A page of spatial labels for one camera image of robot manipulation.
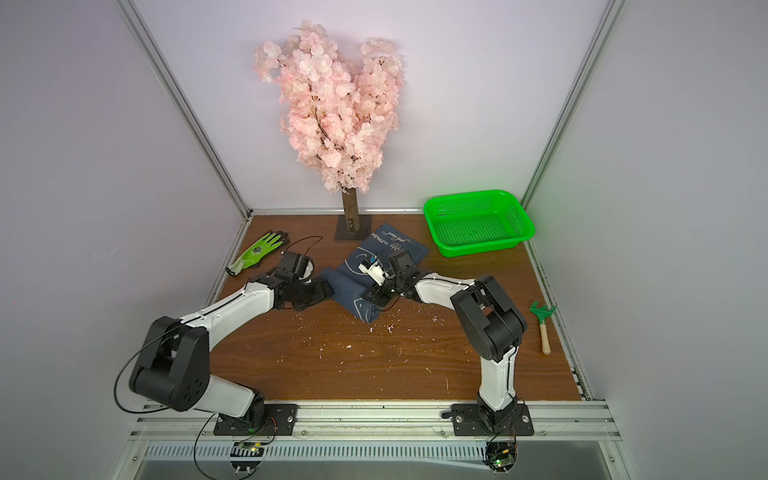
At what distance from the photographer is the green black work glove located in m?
1.05

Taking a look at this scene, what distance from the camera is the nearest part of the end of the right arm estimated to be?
738mm

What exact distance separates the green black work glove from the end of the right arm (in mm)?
468
